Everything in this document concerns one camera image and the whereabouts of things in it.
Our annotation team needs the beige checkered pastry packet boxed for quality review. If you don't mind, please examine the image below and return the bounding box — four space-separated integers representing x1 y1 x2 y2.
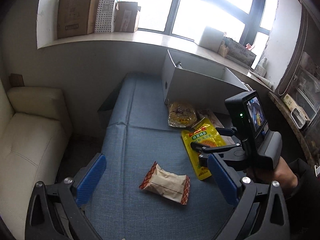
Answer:
139 161 190 205

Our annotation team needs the small open cardboard box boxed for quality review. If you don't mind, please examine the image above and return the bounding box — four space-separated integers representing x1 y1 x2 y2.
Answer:
114 1 141 33

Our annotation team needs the white storage box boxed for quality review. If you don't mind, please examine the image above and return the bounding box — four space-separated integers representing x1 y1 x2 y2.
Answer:
161 49 248 114

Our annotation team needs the right hand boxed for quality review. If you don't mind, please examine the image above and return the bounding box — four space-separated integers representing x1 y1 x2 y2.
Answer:
246 157 298 190

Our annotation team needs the cream leather sofa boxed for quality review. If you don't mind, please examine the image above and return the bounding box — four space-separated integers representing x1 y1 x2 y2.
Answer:
1 87 72 239

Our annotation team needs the small woven basket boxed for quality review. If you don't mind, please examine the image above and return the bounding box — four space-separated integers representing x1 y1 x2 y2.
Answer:
218 40 229 58

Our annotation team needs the yellow spicy strip bag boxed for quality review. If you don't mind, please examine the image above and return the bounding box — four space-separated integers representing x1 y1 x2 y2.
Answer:
181 117 228 181

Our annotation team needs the white foam box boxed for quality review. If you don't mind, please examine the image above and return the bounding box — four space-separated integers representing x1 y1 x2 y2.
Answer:
197 27 224 53

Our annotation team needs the white spray bottle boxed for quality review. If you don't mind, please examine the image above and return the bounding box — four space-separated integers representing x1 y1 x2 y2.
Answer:
254 57 267 77

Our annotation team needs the large brown cardboard box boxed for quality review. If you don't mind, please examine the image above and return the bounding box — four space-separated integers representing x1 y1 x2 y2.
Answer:
57 0 99 39

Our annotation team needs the blue table cloth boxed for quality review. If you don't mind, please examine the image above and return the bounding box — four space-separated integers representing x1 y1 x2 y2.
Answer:
85 73 233 239

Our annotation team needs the polka dot paper bag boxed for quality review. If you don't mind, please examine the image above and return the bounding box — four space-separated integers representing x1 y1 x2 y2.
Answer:
94 0 116 33

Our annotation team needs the printed landscape gift box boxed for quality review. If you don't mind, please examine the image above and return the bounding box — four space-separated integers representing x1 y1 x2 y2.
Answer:
223 37 256 68

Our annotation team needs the green white small box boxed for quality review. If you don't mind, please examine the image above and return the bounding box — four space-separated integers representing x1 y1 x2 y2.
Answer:
283 94 298 112

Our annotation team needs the white tube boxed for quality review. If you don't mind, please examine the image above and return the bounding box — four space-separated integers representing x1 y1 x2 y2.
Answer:
249 71 273 89

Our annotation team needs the clear plastic drawer unit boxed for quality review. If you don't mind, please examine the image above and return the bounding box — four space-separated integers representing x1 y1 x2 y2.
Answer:
292 51 319 120

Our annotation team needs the clear yellow noodle snack bag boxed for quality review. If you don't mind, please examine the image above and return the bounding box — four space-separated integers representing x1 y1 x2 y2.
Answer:
168 102 197 128

